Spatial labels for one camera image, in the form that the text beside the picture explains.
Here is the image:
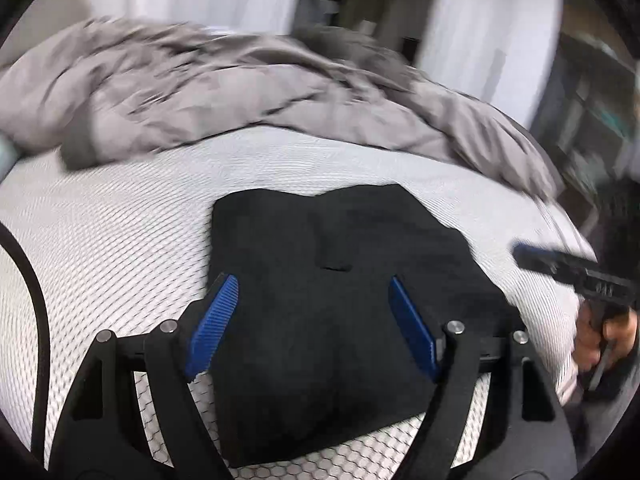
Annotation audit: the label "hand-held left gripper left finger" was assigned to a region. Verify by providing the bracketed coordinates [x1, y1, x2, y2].
[47, 272, 241, 480]

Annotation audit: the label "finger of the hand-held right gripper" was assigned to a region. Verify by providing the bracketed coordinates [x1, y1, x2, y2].
[512, 243, 568, 277]

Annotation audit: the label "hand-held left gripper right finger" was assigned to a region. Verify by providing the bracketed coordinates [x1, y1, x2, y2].
[389, 275, 581, 480]

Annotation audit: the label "black pants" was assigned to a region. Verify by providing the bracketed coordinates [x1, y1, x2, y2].
[210, 183, 526, 468]

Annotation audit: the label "person's right hand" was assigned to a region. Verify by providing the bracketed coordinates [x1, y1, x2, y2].
[572, 304, 640, 376]

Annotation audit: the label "white mesh mattress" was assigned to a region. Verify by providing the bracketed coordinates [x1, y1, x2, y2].
[0, 125, 601, 480]

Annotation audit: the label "dark shelf unit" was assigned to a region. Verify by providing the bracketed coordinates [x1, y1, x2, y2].
[530, 30, 640, 231]

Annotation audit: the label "grey blanket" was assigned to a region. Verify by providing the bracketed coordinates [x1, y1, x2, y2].
[0, 16, 566, 201]

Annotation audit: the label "white curtain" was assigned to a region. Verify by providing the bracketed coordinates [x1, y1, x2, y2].
[415, 0, 566, 126]

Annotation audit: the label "light blue pillow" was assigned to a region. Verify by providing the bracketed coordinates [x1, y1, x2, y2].
[0, 135, 21, 181]

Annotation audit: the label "black cable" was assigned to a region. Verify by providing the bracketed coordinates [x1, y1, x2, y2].
[0, 222, 51, 456]

